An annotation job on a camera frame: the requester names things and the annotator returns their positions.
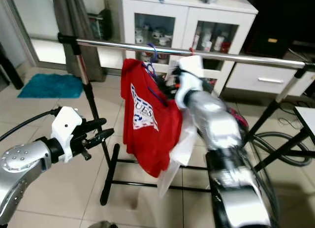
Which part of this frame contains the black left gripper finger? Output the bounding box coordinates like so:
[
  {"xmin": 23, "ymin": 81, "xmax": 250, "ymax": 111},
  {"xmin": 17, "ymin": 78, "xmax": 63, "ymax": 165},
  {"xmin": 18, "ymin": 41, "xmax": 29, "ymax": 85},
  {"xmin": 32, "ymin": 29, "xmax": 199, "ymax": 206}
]
[
  {"xmin": 86, "ymin": 128, "xmax": 116, "ymax": 147},
  {"xmin": 81, "ymin": 118, "xmax": 106, "ymax": 133}
]

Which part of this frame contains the purple hanger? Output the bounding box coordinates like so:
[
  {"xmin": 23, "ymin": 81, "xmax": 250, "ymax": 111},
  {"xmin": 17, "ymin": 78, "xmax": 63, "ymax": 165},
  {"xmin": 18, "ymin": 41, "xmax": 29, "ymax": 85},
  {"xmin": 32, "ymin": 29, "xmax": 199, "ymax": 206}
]
[{"xmin": 144, "ymin": 43, "xmax": 170, "ymax": 109}]

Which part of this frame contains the red t-shirt with white print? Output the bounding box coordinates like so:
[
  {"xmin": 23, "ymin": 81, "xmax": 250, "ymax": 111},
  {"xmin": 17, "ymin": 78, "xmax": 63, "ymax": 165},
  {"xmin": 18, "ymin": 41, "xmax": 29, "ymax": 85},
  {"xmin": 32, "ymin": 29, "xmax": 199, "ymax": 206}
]
[{"xmin": 120, "ymin": 58, "xmax": 189, "ymax": 179}]

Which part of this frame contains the teal floor mat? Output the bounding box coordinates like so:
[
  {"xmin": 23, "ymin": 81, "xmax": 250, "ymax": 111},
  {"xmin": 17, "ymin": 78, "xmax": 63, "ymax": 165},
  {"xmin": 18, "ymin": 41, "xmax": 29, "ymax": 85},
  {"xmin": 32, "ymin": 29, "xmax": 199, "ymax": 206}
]
[{"xmin": 17, "ymin": 73, "xmax": 84, "ymax": 99}]

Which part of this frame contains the metal clothes rack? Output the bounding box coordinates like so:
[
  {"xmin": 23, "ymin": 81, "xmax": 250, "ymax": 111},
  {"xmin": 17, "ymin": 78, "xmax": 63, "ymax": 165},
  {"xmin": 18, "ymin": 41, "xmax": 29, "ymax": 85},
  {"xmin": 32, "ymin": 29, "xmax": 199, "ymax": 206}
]
[{"xmin": 57, "ymin": 33, "xmax": 315, "ymax": 207}]

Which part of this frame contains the thin white garment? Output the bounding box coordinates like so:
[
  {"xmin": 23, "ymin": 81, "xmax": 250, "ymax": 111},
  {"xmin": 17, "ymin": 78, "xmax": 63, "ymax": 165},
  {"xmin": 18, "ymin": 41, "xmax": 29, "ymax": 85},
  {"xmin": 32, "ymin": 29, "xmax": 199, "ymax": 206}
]
[{"xmin": 157, "ymin": 60, "xmax": 201, "ymax": 199}]

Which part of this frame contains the white glass-door cabinet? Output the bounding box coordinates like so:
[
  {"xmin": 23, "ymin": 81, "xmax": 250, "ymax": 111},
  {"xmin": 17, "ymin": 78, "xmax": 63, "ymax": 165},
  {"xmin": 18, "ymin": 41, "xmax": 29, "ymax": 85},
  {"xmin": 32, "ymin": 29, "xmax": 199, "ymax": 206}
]
[{"xmin": 120, "ymin": 0, "xmax": 259, "ymax": 82}]

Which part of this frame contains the pink object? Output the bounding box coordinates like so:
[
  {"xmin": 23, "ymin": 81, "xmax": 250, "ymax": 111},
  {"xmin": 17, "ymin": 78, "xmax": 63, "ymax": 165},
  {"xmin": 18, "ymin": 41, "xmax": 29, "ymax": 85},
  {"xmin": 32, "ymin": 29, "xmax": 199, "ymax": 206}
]
[{"xmin": 226, "ymin": 107, "xmax": 250, "ymax": 131}]

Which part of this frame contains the white drawer unit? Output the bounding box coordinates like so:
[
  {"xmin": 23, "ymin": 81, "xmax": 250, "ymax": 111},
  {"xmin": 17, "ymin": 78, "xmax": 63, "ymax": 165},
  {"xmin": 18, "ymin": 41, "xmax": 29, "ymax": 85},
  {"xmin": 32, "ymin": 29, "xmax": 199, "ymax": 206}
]
[{"xmin": 224, "ymin": 56, "xmax": 315, "ymax": 98}]

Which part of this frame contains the grey curtain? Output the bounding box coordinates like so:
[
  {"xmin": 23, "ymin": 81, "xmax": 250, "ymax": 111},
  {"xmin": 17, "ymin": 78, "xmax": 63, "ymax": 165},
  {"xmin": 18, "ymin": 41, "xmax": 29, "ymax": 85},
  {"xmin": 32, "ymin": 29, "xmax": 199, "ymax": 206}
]
[{"xmin": 52, "ymin": 0, "xmax": 105, "ymax": 82}]

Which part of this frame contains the glass sliding door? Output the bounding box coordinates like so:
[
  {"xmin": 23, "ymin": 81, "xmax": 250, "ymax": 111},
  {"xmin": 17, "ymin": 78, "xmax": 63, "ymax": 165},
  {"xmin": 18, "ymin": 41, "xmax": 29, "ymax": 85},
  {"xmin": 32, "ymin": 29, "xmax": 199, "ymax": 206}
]
[{"xmin": 2, "ymin": 0, "xmax": 124, "ymax": 72}]

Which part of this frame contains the black cabinet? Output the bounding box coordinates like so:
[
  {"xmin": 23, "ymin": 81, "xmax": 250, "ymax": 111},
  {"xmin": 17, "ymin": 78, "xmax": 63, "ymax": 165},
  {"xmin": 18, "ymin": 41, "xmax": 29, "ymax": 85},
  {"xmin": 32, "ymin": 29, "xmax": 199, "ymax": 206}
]
[{"xmin": 244, "ymin": 0, "xmax": 315, "ymax": 60}]

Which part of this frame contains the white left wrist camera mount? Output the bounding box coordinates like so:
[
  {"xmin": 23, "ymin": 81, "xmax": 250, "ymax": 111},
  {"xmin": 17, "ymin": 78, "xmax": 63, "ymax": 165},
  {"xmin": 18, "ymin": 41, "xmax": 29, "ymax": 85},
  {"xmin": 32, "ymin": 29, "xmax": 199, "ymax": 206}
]
[{"xmin": 51, "ymin": 106, "xmax": 85, "ymax": 163}]

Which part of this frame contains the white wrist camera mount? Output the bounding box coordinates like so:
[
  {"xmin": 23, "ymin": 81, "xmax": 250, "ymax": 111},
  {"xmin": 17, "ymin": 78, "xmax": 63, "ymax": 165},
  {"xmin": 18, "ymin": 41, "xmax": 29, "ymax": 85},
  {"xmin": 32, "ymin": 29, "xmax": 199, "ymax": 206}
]
[
  {"xmin": 51, "ymin": 106, "xmax": 85, "ymax": 163},
  {"xmin": 176, "ymin": 54, "xmax": 208, "ymax": 109}
]

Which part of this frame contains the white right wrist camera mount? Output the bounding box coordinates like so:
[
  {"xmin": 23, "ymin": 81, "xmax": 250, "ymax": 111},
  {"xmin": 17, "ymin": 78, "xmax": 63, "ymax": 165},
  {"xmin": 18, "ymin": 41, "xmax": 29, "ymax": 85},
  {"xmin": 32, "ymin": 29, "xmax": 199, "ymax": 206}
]
[{"xmin": 176, "ymin": 54, "xmax": 208, "ymax": 109}]

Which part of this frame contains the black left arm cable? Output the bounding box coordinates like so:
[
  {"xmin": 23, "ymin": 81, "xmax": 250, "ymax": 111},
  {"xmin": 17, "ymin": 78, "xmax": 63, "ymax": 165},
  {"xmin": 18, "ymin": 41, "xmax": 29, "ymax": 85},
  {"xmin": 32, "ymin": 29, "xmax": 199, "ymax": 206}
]
[{"xmin": 0, "ymin": 108, "xmax": 64, "ymax": 143}]

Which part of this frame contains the black floor hose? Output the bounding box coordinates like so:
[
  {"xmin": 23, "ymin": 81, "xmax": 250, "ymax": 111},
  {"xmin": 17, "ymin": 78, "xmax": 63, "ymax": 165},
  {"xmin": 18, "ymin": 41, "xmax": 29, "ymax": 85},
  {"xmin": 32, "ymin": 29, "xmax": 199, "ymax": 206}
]
[{"xmin": 249, "ymin": 131, "xmax": 315, "ymax": 168}]

